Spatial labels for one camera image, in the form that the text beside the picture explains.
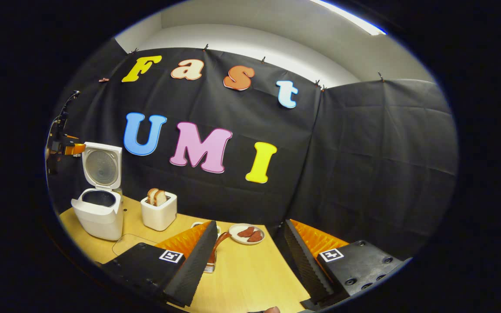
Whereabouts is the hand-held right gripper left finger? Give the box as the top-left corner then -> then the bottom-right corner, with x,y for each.
103,220 -> 218,307

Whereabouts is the brown wooden spoon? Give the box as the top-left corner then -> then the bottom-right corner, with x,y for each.
209,232 -> 232,264

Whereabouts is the white rice cooker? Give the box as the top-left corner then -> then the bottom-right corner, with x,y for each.
71,142 -> 124,241

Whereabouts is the clear rice container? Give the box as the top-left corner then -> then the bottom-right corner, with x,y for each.
112,233 -> 160,258

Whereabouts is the black backdrop cloth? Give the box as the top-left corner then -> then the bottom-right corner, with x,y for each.
46,39 -> 458,261

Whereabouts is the white round plate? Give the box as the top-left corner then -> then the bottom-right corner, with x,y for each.
229,223 -> 265,245

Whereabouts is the white toaster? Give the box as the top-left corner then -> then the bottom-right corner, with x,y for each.
141,191 -> 177,231

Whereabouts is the white divided seasoning dish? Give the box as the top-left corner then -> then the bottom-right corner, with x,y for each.
191,222 -> 221,236

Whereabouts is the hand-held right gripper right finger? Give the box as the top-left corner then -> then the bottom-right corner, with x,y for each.
283,219 -> 412,310

